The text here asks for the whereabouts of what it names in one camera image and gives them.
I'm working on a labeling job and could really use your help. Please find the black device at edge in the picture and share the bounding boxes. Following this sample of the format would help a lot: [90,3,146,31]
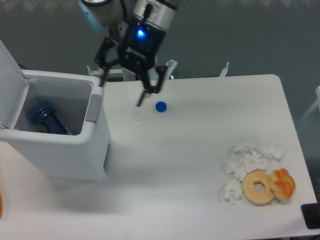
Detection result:
[301,203,320,230]

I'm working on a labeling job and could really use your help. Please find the blue bottle cap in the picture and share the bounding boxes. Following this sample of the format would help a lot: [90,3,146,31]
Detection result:
[155,101,167,113]

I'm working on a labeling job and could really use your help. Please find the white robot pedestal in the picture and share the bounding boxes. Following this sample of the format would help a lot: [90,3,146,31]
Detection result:
[108,19,161,82]

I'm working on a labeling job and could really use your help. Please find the white furniture at right edge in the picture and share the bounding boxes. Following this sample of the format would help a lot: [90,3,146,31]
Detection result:
[296,86,320,134]

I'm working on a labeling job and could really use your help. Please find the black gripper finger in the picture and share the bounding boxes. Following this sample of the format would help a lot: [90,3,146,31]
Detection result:
[136,64,168,107]
[94,37,120,87]

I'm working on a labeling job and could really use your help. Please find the white metal base frame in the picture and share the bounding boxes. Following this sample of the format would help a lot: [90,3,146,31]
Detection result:
[86,59,230,82]

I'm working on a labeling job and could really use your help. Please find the blue plastic bottle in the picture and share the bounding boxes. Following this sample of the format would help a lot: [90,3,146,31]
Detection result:
[26,101,73,136]

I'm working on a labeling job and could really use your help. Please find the large crumpled white tissue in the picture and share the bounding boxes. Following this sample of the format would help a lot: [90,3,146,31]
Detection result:
[225,141,285,181]

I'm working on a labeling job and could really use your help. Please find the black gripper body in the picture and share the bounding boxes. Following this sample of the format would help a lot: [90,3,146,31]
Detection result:
[116,16,168,76]

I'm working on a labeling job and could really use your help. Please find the orange glazed twisted bun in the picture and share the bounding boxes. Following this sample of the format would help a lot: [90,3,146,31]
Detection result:
[269,168,296,201]

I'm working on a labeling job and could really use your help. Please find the plain ring donut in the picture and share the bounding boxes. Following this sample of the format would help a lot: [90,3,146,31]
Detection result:
[241,170,275,205]

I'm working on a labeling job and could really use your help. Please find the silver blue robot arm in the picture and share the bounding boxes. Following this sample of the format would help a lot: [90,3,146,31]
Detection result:
[78,0,180,107]

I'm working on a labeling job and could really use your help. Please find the orange object at edge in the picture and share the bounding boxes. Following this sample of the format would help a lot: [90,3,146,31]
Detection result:
[0,194,3,218]

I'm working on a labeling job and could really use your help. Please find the white bottle cap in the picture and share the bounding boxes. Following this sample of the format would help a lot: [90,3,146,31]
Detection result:
[132,112,142,122]

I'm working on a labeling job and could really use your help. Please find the small crumpled white tissue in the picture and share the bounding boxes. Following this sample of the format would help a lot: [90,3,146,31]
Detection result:
[223,179,243,206]

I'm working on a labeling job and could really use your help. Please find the white trash can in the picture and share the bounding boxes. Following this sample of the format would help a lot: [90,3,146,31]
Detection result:
[0,45,111,181]

